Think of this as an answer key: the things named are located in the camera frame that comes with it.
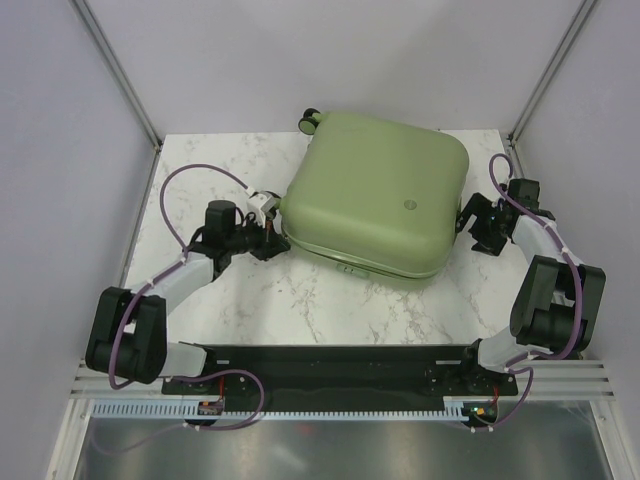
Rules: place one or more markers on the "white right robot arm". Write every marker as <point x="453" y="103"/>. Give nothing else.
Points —
<point x="555" y="310"/>

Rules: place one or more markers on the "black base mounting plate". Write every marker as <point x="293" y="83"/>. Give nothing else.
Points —
<point x="339" y="376"/>

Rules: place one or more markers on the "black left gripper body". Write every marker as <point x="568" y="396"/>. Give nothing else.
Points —
<point x="247" y="239"/>

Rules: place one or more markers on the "green hard-shell suitcase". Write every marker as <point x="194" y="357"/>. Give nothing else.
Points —
<point x="375" y="196"/>

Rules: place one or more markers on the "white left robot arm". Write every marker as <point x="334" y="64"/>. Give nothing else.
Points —
<point x="129" y="336"/>

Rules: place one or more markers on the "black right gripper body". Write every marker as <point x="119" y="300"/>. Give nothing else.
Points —
<point x="491" y="238"/>

